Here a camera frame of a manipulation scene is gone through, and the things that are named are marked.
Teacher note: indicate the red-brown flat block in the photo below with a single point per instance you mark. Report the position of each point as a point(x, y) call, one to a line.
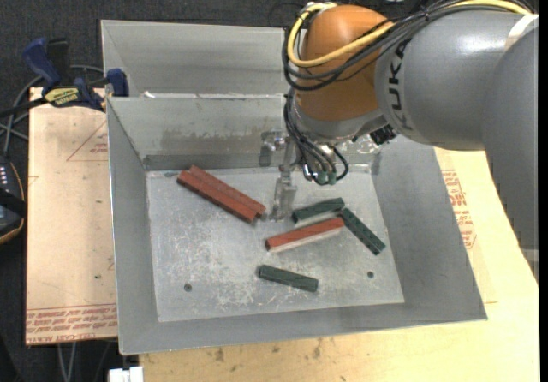
point(231, 192)
point(304, 234)
point(214, 198)

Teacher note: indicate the brown cardboard board, red print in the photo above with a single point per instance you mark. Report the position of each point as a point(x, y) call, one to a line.
point(68, 217)

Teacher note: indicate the black cylinder on white bracket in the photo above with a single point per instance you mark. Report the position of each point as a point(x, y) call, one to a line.
point(382, 133)

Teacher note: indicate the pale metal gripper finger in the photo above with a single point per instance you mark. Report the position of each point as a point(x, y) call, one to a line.
point(278, 200)
point(290, 198)

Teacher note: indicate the grey metal bin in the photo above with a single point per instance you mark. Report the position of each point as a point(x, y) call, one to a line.
point(222, 269)

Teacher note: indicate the dark green flat block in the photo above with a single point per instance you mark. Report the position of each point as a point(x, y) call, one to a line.
point(364, 231)
point(287, 278)
point(319, 208)

